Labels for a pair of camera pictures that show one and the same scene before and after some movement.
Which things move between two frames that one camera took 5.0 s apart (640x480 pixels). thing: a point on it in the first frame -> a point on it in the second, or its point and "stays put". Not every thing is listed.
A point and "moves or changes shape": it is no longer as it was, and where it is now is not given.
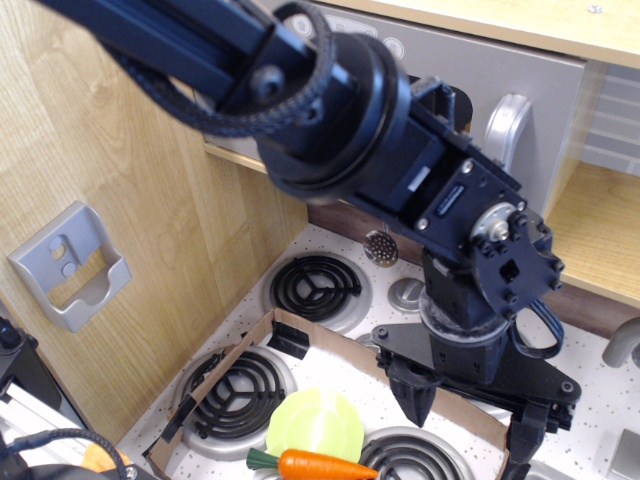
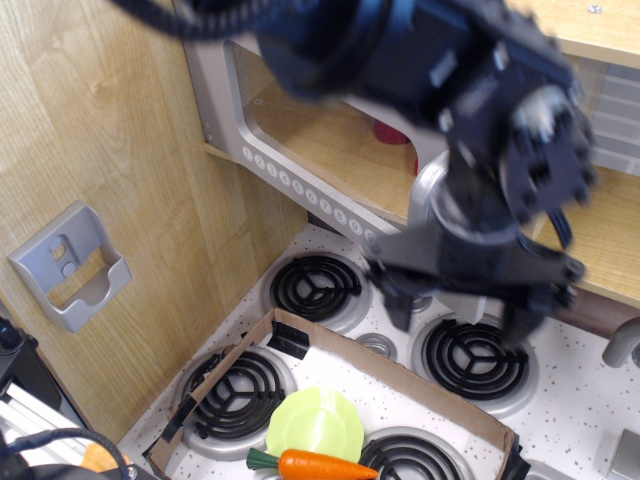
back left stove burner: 320,288 stays put
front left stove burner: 230,418 stays put
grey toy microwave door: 528,101 moves or changes shape
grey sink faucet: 622,342 stays put
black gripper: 492,371 -> 432,260
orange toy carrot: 302,464 stays put
